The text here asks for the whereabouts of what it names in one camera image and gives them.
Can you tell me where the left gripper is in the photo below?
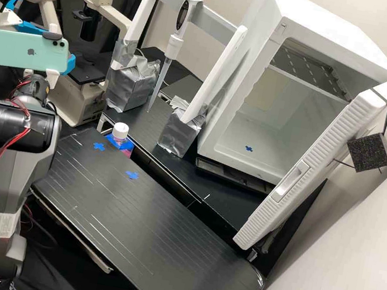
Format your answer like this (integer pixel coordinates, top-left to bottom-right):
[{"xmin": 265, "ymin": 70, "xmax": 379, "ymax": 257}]
[{"xmin": 0, "ymin": 0, "xmax": 28, "ymax": 41}]

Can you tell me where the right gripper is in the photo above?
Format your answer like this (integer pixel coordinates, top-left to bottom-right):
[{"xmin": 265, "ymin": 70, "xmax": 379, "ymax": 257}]
[{"xmin": 11, "ymin": 20, "xmax": 82, "ymax": 92}]

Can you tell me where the small bottle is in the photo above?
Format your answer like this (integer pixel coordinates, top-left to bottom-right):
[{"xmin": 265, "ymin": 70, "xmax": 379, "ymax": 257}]
[{"xmin": 108, "ymin": 121, "xmax": 140, "ymax": 159}]

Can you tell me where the pipette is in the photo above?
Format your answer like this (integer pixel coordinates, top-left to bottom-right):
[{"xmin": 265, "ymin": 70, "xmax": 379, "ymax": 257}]
[{"xmin": 145, "ymin": 0, "xmax": 204, "ymax": 119}]

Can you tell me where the black platform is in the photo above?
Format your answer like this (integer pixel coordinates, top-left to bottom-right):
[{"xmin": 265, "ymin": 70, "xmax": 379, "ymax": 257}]
[
  {"xmin": 84, "ymin": 88, "xmax": 288, "ymax": 237},
  {"xmin": 12, "ymin": 118, "xmax": 287, "ymax": 290}
]

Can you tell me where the white pipette stand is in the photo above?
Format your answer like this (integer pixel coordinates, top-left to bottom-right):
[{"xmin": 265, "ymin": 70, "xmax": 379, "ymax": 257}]
[{"xmin": 95, "ymin": 0, "xmax": 255, "ymax": 166}]

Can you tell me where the white incubator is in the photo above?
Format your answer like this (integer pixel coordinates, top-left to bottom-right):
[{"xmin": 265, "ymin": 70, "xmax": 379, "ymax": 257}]
[{"xmin": 190, "ymin": 0, "xmax": 387, "ymax": 207}]

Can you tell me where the incubator door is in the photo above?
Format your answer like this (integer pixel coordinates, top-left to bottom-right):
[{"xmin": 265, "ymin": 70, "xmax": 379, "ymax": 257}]
[{"xmin": 230, "ymin": 67, "xmax": 387, "ymax": 274}]

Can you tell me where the right wrist camera phone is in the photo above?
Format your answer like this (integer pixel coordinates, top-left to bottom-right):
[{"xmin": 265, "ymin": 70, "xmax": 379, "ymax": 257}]
[{"xmin": 0, "ymin": 23, "xmax": 75, "ymax": 78}]

